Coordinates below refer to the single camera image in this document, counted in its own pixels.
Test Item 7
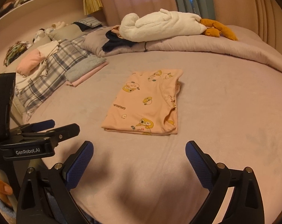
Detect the grey folded cloth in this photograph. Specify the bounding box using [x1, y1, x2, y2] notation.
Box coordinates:
[65, 55, 106, 83]

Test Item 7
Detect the grey green pillow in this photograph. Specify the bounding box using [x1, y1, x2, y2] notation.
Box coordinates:
[48, 24, 86, 41]

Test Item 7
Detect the pink folded duvet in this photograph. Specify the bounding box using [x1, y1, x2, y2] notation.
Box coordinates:
[82, 25, 282, 72]

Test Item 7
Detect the floral green cloth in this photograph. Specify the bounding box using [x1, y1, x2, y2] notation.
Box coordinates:
[3, 41, 32, 67]

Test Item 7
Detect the white plush goose toy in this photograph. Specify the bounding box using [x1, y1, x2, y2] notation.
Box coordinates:
[119, 9, 238, 43]

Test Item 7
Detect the striped blue folded cloth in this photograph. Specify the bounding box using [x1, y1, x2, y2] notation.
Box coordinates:
[73, 16, 102, 31]

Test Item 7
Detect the pink folded cloth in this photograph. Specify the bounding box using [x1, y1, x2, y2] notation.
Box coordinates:
[65, 62, 109, 87]

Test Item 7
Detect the dark navy garment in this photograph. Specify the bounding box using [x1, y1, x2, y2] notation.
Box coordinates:
[102, 30, 136, 52]

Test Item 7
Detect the pink rolled cloth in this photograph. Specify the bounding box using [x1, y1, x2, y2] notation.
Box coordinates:
[16, 49, 45, 76]

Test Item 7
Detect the peach cartoon print garment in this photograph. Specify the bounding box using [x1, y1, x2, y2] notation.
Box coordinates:
[102, 69, 183, 136]

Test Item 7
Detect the plaid grey white pillow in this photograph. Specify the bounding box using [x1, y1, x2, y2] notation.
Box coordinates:
[15, 36, 92, 120]

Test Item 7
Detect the left hand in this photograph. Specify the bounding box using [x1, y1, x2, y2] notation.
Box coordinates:
[0, 179, 13, 207]

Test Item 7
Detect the small white plush toy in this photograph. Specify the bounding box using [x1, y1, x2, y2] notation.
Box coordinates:
[33, 28, 46, 43]

